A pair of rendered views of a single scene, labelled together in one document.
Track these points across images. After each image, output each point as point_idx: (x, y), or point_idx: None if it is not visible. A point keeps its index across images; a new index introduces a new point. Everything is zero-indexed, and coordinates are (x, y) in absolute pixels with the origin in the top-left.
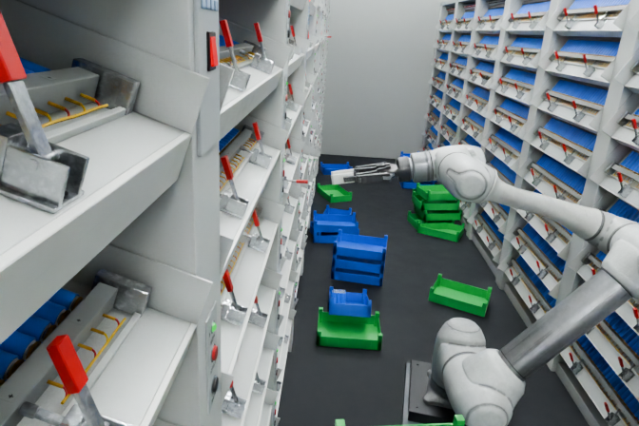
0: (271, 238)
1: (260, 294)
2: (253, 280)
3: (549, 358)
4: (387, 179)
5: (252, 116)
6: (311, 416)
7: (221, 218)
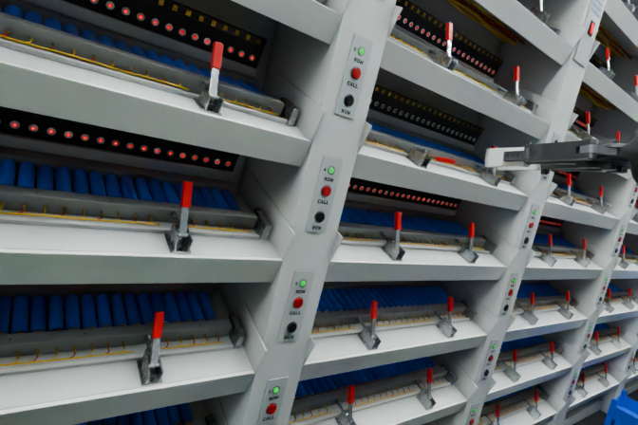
0: (257, 126)
1: (248, 243)
2: (93, 82)
3: None
4: (586, 151)
5: None
6: None
7: None
